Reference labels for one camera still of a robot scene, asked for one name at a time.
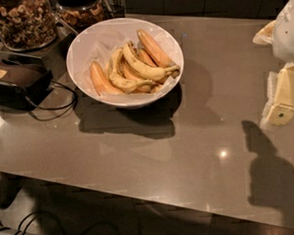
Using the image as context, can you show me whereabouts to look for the middle orange-yellow banana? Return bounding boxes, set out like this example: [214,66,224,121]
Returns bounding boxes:
[121,59,152,93]

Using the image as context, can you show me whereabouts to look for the glass jar of nuts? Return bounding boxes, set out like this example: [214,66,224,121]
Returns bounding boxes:
[0,0,58,52]

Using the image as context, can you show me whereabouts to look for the black cable on table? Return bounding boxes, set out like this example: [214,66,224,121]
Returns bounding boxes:
[24,79,80,123]

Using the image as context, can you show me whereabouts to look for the black device with label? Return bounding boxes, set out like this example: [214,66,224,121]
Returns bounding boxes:
[0,62,53,111]

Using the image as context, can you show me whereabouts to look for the dark metal jar stand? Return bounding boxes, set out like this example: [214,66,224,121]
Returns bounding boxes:
[0,24,80,84]

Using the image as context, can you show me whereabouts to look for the curved spotted yellow banana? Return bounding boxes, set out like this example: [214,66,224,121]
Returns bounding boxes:
[108,48,155,93]

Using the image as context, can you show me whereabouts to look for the glass jar of snacks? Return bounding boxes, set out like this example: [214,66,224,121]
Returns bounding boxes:
[55,0,105,31]

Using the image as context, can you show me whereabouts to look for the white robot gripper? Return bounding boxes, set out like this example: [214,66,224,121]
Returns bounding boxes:
[253,0,294,127]

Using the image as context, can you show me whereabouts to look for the white ceramic bowl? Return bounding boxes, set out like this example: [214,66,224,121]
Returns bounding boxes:
[66,18,184,109]

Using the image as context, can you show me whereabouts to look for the left orange-yellow banana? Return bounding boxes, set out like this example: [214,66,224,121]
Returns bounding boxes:
[90,61,122,95]

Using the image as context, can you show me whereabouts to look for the long orange-yellow banana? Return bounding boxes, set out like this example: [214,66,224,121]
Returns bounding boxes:
[136,29,175,67]

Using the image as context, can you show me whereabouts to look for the black cables on floor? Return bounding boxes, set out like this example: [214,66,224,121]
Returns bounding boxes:
[0,196,121,235]

